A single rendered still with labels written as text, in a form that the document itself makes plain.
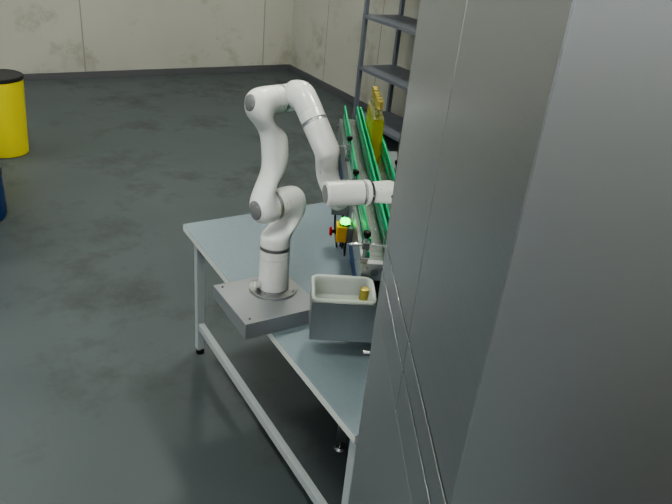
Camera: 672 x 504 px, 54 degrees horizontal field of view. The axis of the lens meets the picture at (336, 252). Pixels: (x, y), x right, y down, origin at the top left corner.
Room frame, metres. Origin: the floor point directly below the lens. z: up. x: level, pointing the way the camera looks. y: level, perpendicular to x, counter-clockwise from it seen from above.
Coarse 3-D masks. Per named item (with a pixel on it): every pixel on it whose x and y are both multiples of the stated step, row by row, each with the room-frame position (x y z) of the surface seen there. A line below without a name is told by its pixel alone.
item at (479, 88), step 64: (448, 0) 1.01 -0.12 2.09; (512, 0) 0.71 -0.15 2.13; (448, 64) 0.95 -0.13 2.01; (512, 64) 0.67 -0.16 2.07; (448, 128) 0.88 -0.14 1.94; (512, 128) 0.63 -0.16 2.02; (448, 192) 0.82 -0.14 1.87; (512, 192) 0.59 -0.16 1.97; (384, 256) 1.24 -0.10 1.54; (448, 256) 0.76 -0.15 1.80; (384, 320) 1.13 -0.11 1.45; (448, 320) 0.71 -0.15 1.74; (448, 384) 0.65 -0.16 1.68; (448, 448) 0.60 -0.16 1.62
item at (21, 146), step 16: (0, 80) 5.23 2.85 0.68; (16, 80) 5.33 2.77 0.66; (0, 96) 5.22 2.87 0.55; (16, 96) 5.32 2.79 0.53; (0, 112) 5.21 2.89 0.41; (16, 112) 5.30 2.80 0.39; (0, 128) 5.21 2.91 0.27; (16, 128) 5.29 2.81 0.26; (0, 144) 5.21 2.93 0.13; (16, 144) 5.28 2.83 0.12
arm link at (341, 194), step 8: (328, 184) 2.00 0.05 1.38; (336, 184) 2.01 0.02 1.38; (344, 184) 2.01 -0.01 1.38; (352, 184) 2.02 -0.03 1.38; (360, 184) 2.03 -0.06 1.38; (328, 192) 1.98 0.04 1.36; (336, 192) 1.98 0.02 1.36; (344, 192) 1.99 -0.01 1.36; (352, 192) 2.00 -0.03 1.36; (360, 192) 2.01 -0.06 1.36; (328, 200) 1.98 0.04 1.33; (336, 200) 1.98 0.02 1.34; (344, 200) 1.99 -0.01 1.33; (352, 200) 2.00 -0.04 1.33; (360, 200) 2.01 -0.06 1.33
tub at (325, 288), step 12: (312, 276) 2.03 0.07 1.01; (324, 276) 2.04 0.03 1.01; (336, 276) 2.05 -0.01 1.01; (348, 276) 2.06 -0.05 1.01; (360, 276) 2.06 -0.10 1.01; (312, 288) 1.95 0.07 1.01; (324, 288) 2.04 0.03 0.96; (336, 288) 2.04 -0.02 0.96; (348, 288) 2.05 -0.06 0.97; (372, 288) 1.99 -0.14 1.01; (324, 300) 1.88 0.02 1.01; (336, 300) 1.89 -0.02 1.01; (348, 300) 1.89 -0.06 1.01; (360, 300) 1.90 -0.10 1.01; (372, 300) 1.91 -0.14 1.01
